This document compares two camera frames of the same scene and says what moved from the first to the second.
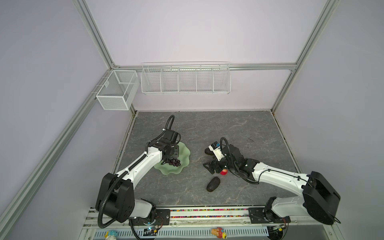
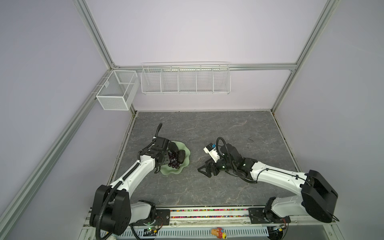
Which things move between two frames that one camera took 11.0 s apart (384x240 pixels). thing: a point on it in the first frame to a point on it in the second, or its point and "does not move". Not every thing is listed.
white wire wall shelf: x=185 y=78 does not move
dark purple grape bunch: x=174 y=161 does not move
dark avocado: x=213 y=184 to x=181 y=155
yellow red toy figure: x=219 y=232 does not move
